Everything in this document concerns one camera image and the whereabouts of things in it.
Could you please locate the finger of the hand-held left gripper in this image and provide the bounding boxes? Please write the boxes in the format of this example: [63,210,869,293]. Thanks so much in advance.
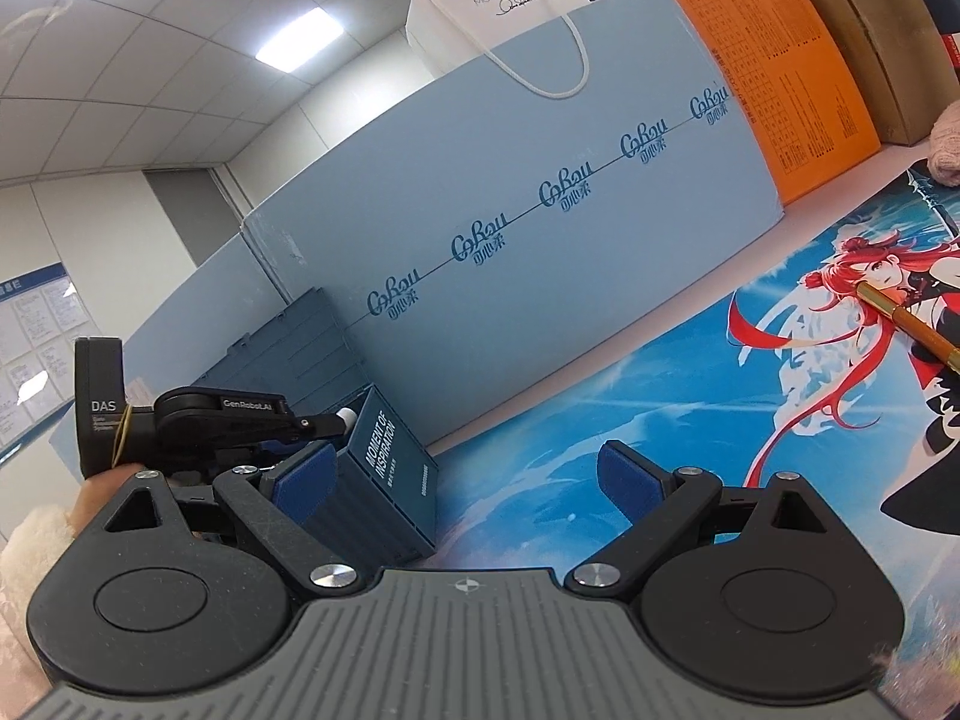
[287,411,353,447]

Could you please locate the white paper bag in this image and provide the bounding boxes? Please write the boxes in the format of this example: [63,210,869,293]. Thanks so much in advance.
[405,0,593,98]

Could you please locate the dark blue plastic storage box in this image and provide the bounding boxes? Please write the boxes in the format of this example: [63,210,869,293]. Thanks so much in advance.
[191,286,441,565]

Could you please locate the orange cardboard box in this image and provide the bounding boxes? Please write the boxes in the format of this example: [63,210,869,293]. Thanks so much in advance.
[664,0,882,207]

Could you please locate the person's left hand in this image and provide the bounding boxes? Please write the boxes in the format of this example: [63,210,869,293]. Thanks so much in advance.
[71,469,143,533]

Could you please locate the gold pen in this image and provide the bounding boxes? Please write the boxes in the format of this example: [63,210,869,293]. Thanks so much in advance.
[859,283,960,370]

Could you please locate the large light blue cardboard box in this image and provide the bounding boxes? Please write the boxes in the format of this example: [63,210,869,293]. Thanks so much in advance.
[49,0,787,460]

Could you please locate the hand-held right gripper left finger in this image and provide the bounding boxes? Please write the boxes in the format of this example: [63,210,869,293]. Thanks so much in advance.
[101,442,362,595]

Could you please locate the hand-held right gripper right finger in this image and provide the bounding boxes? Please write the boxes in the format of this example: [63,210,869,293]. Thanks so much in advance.
[562,441,818,595]

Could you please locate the brown cardboard box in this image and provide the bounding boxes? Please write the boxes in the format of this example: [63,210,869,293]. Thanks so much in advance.
[776,0,960,147]

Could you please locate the anime printed desk mat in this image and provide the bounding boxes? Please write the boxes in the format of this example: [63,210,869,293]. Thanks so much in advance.
[435,157,960,720]

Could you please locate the group of ceiling light panels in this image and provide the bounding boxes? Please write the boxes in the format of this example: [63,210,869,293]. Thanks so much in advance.
[0,0,350,72]

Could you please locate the wall notice board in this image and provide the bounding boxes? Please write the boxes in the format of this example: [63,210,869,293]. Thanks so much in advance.
[0,262,85,460]

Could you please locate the pink plush item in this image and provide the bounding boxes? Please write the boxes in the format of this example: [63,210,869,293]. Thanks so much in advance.
[924,101,960,187]

